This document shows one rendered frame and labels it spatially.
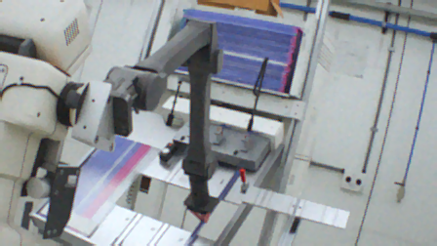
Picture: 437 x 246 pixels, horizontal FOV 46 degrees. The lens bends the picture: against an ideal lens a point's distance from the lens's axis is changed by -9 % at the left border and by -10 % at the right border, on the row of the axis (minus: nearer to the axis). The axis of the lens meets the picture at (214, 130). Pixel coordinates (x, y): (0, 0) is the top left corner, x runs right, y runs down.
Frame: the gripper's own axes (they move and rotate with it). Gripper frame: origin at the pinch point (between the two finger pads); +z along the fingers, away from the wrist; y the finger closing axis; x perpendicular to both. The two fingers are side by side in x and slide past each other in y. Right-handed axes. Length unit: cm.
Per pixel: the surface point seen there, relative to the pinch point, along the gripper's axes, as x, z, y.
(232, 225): -1.0, -0.1, -10.0
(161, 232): 10.5, 0.9, 10.7
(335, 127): -164, 83, 5
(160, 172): -15.0, 0.5, 26.5
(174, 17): -67, -35, 47
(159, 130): -36, 0, 40
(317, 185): -139, 111, 7
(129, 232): 15.3, 0.8, 20.8
